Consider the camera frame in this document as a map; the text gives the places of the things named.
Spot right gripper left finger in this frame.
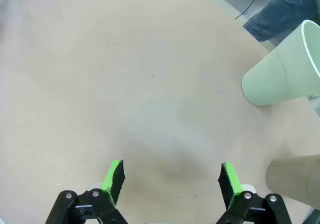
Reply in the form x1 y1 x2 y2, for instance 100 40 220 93
44 159 129 224

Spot pale mint plastic cup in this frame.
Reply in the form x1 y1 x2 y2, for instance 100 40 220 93
241 19 320 107

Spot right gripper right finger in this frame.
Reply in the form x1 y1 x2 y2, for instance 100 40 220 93
215 162 293 224

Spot thin black floor cable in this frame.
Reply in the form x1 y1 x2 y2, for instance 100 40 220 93
234 0 267 21

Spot person's blue jeans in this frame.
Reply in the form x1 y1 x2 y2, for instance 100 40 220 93
242 0 320 43

